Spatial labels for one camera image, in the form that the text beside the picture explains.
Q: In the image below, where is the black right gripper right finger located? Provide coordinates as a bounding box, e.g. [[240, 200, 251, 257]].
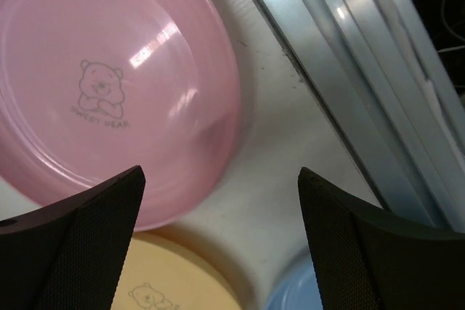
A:
[[298, 168, 464, 309]]

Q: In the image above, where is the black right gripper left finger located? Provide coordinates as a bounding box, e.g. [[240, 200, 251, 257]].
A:
[[1, 166, 145, 309]]

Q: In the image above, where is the light blue plate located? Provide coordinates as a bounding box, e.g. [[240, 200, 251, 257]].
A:
[[264, 257, 323, 310]]

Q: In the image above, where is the orange plate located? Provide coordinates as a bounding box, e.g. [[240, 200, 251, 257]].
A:
[[111, 232, 241, 310]]

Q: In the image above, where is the pink plate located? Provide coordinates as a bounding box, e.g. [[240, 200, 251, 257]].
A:
[[1, 0, 241, 231]]

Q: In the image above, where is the aluminium table frame rail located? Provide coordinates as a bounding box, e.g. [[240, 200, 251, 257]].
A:
[[254, 0, 464, 232]]

